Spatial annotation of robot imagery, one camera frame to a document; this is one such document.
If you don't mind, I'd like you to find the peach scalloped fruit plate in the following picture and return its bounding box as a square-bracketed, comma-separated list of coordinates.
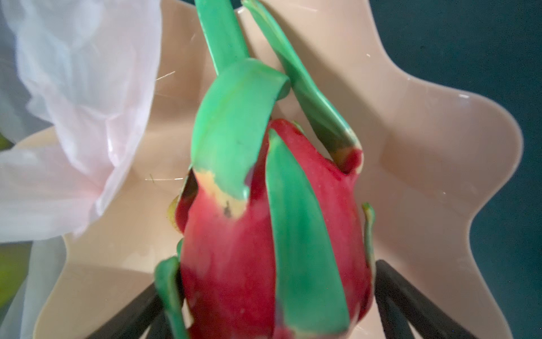
[30, 1, 523, 338]

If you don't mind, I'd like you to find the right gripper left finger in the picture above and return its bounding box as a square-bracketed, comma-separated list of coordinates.
[88, 284, 173, 338]

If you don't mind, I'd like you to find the pink strawberry plastic bag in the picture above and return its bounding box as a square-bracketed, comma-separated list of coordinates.
[1, 1, 162, 338]

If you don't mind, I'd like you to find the green apple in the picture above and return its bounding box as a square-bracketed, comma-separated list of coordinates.
[0, 133, 33, 308]

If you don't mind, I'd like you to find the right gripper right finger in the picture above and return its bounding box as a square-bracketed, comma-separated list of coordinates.
[375, 260, 476, 339]

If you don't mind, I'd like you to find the red dragon fruit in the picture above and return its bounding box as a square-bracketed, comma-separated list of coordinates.
[155, 1, 375, 338]

